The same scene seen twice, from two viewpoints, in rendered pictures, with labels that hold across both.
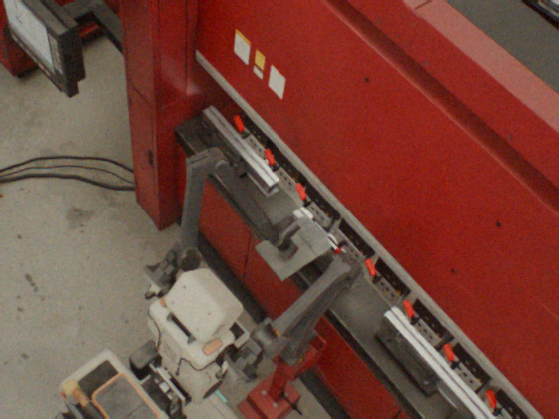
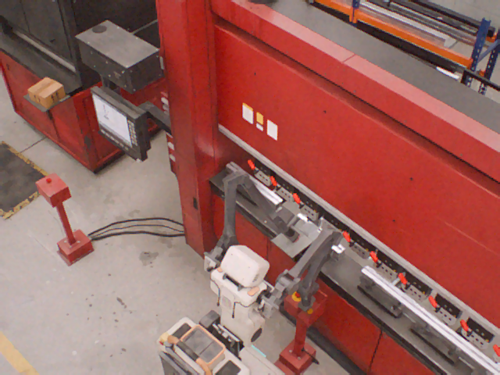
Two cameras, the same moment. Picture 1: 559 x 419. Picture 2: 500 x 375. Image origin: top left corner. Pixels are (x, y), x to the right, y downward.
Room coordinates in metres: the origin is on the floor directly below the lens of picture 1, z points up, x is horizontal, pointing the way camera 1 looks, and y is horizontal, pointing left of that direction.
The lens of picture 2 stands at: (-0.85, 0.02, 3.86)
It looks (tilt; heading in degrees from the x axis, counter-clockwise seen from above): 47 degrees down; 1
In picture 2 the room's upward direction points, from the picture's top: straight up
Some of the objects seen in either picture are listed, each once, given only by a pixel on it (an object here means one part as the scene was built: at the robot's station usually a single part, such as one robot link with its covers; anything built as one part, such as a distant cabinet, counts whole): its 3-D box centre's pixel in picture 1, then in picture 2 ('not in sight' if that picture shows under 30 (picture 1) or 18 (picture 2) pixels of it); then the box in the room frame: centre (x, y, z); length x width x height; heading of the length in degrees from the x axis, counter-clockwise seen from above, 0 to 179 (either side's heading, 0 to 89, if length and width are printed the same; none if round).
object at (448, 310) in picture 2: (515, 406); (448, 305); (0.84, -1.01, 1.19); 0.15 x 0.09 x 0.17; 44
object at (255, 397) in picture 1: (269, 401); (294, 358); (1.11, -0.26, 0.06); 0.25 x 0.20 x 0.12; 138
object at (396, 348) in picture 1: (406, 361); (379, 299); (1.07, -0.71, 0.89); 0.30 x 0.05 x 0.03; 44
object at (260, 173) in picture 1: (239, 150); (253, 187); (1.94, 0.05, 0.92); 0.50 x 0.06 x 0.10; 44
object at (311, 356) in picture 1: (291, 345); (305, 302); (1.13, -0.28, 0.75); 0.20 x 0.16 x 0.18; 48
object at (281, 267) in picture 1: (292, 247); (296, 237); (1.44, -0.23, 1.00); 0.26 x 0.18 x 0.01; 134
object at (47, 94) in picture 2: not in sight; (44, 91); (2.84, 1.71, 1.04); 0.30 x 0.26 x 0.12; 49
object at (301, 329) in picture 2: (281, 375); (301, 332); (1.13, -0.28, 0.39); 0.05 x 0.05 x 0.54; 48
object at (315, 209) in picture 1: (324, 200); (312, 203); (1.56, -0.31, 1.19); 0.15 x 0.09 x 0.17; 44
